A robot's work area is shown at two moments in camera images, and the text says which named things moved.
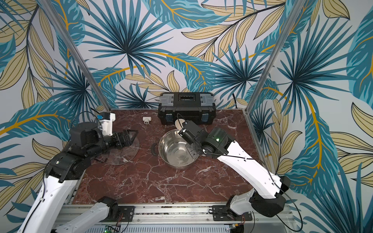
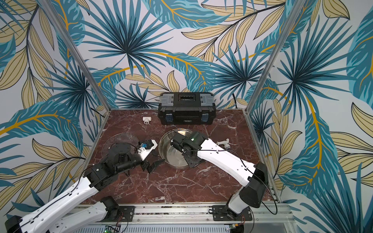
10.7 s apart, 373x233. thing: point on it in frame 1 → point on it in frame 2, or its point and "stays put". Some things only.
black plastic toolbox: x=197 y=106 stays put
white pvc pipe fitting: x=146 y=120 stays put
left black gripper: x=121 y=144 → x=146 y=166
